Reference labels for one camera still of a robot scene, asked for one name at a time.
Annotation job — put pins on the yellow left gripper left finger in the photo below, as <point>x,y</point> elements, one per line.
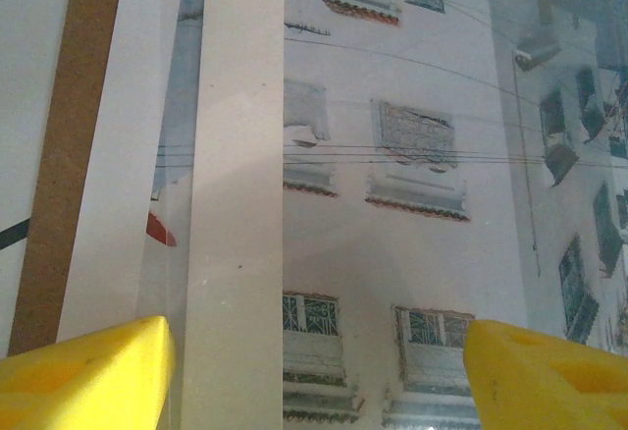
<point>88,381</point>

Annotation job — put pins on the building photo print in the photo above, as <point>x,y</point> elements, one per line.
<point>392,233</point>

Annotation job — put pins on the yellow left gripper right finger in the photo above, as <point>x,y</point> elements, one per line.
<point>539,386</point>

